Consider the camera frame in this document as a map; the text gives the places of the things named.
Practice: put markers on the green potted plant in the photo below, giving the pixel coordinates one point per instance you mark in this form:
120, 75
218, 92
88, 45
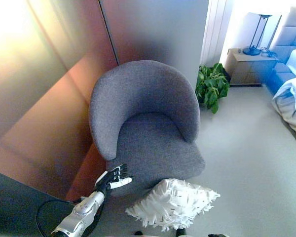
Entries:
210, 85

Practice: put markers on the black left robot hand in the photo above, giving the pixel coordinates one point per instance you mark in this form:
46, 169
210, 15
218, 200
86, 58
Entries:
113, 175

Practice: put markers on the white crumpled duvet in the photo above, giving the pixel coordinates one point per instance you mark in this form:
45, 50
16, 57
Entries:
294, 74

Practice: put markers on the beige wooden nightstand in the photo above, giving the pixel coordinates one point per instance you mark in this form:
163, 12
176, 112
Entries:
251, 67

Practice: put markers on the dark metal table lamp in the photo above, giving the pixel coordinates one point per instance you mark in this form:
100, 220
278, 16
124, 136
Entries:
256, 32

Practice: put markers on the black left robot foot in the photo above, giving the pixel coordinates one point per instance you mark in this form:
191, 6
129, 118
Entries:
138, 234

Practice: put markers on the dark floor mat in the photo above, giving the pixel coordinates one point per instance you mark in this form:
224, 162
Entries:
12, 205

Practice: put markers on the black robot foot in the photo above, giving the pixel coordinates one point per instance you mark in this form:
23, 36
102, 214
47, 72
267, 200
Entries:
138, 234
180, 232

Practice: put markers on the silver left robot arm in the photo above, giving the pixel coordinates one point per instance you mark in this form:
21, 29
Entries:
84, 209

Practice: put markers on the beige padded headboard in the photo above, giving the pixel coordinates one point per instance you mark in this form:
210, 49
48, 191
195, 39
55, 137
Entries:
287, 34

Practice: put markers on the grey fabric tub armchair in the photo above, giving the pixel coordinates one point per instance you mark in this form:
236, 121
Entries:
148, 93

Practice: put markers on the black right robot foot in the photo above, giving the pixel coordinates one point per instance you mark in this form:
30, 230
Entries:
180, 232

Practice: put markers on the white fringed pillow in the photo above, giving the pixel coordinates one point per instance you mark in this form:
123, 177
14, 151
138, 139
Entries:
175, 202

